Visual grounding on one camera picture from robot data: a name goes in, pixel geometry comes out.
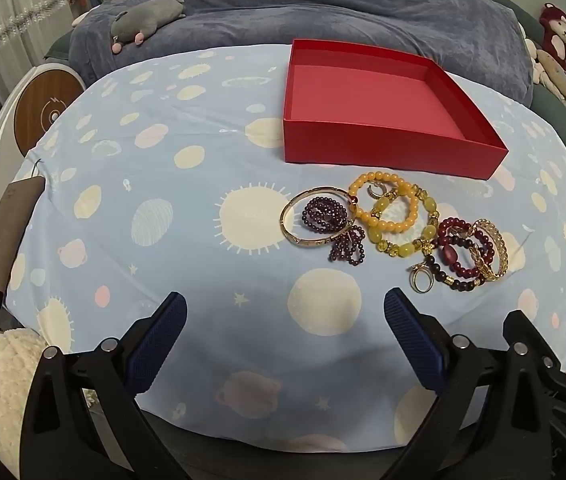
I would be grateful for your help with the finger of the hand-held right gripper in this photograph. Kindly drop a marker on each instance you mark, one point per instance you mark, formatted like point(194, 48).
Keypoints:
point(520, 327)

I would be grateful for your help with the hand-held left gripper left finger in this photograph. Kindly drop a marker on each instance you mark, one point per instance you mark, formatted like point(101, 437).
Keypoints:
point(160, 340)

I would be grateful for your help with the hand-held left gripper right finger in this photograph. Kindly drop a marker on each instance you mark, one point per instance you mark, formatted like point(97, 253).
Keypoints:
point(413, 340)

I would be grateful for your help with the gold bangle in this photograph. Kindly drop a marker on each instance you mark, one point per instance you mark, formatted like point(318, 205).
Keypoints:
point(313, 244)

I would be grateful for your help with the red cardboard box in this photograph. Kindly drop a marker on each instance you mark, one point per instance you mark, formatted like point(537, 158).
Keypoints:
point(313, 140)

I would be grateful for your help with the light blue planet print sheet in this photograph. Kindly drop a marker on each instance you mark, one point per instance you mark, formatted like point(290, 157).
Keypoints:
point(163, 260)

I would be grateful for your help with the white fluffy cushion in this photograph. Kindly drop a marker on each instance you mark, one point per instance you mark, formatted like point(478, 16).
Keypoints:
point(8, 385)

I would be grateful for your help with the brown flat board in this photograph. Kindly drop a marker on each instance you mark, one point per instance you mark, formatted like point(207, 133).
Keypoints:
point(3, 240)

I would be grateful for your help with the beige spotted plush toy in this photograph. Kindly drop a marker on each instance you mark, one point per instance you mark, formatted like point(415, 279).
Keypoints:
point(558, 80)

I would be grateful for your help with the white table wooden round top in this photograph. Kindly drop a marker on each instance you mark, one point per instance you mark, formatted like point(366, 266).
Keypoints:
point(43, 100)

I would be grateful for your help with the white plush toy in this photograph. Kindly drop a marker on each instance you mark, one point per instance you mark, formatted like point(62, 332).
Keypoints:
point(533, 60)

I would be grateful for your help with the red monkey plush toy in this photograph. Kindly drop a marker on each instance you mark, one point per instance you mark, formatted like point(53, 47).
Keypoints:
point(555, 35)

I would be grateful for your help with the grey plush toy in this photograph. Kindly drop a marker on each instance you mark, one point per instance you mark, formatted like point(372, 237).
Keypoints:
point(148, 17)

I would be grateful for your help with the blue plush blanket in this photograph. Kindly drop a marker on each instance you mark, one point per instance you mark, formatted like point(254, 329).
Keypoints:
point(363, 10)

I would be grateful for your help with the white curtain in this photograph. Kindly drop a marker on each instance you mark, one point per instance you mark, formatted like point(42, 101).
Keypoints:
point(18, 15)

